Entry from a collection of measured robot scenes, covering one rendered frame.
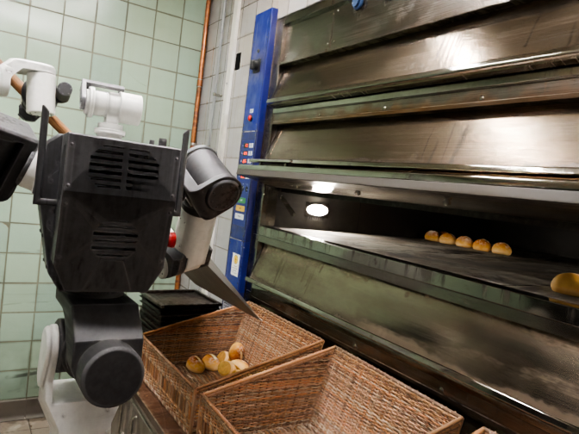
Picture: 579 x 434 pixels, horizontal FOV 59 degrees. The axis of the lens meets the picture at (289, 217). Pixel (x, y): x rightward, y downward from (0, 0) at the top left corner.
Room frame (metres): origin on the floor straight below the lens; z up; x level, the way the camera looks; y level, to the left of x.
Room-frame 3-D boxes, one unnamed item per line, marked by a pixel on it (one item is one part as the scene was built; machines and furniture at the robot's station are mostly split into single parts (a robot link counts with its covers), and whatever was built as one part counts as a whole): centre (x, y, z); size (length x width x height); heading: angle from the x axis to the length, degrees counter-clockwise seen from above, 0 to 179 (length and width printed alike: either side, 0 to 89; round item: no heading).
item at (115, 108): (1.10, 0.40, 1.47); 0.10 x 0.07 x 0.09; 119
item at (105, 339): (1.02, 0.35, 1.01); 0.28 x 0.13 x 0.18; 33
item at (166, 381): (1.84, 0.17, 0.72); 0.56 x 0.49 x 0.28; 33
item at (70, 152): (1.04, 0.37, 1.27); 0.34 x 0.30 x 0.36; 119
